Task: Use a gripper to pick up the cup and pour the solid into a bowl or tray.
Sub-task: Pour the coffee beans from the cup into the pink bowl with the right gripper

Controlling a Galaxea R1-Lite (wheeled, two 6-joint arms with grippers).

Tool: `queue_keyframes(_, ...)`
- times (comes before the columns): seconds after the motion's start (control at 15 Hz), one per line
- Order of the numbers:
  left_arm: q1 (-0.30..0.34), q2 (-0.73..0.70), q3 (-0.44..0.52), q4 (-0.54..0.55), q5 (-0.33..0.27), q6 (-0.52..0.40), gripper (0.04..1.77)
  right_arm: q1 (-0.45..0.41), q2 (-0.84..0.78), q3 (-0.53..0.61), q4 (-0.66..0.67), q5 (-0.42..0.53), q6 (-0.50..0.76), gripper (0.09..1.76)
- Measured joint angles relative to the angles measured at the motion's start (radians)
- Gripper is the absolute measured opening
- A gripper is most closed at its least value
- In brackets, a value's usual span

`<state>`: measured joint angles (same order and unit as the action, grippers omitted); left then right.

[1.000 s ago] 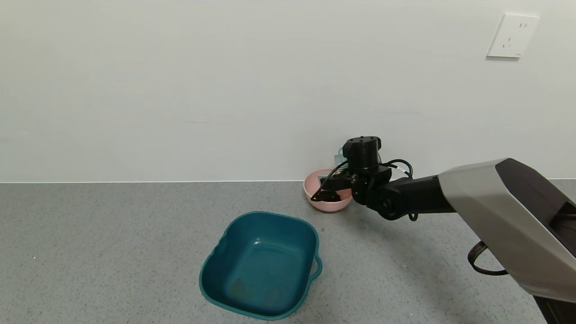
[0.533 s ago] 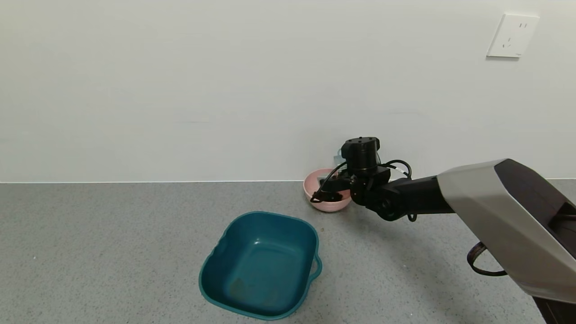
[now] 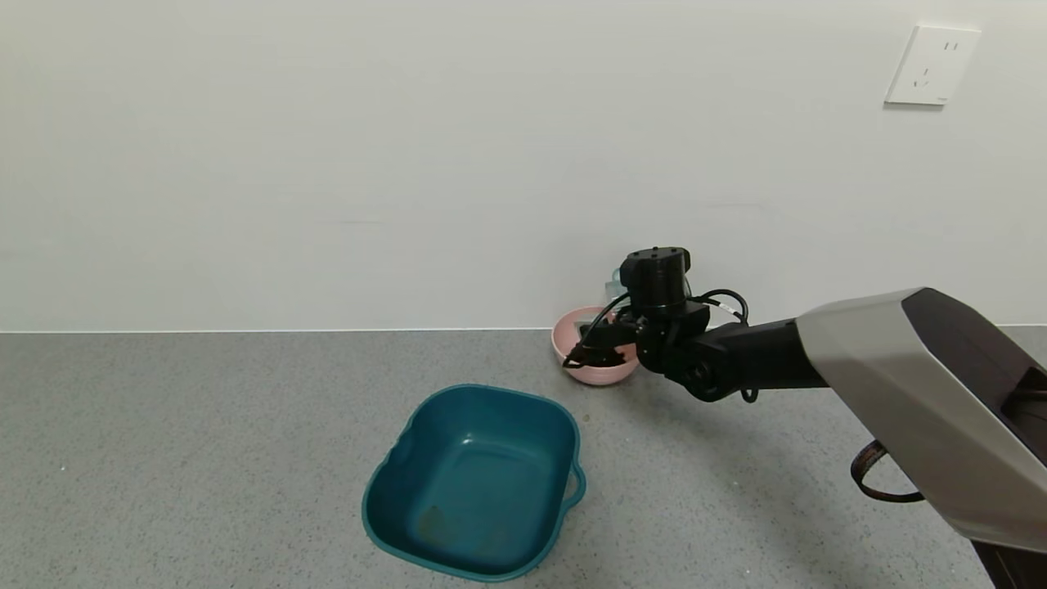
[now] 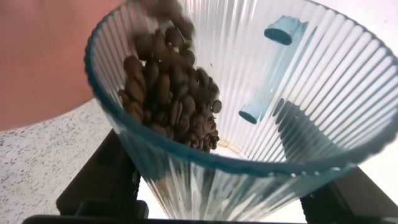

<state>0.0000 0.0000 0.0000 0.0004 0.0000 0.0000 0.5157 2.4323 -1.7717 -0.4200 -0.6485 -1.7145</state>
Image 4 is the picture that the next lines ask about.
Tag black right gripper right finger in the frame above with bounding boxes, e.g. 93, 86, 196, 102
299, 167, 398, 224

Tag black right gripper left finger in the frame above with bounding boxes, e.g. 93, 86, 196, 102
55, 128, 150, 219

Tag brown food pellets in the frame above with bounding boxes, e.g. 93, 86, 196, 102
117, 0, 223, 153

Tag translucent blue ribbed cup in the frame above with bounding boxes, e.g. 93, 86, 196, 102
83, 0, 398, 222

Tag pink plastic bowl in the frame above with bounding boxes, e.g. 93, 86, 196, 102
0, 0, 126, 132

